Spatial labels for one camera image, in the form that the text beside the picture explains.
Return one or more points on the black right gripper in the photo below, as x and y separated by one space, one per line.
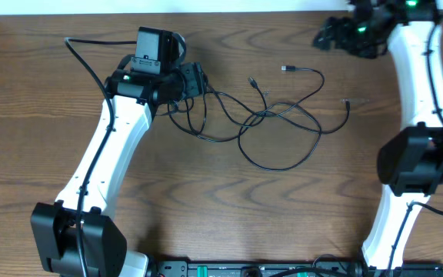
347 41

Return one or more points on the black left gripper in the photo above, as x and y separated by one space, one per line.
198 78

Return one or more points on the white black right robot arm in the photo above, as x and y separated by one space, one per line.
410 165

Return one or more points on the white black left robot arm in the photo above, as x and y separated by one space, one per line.
76 234

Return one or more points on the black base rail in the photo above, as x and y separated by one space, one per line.
307 269

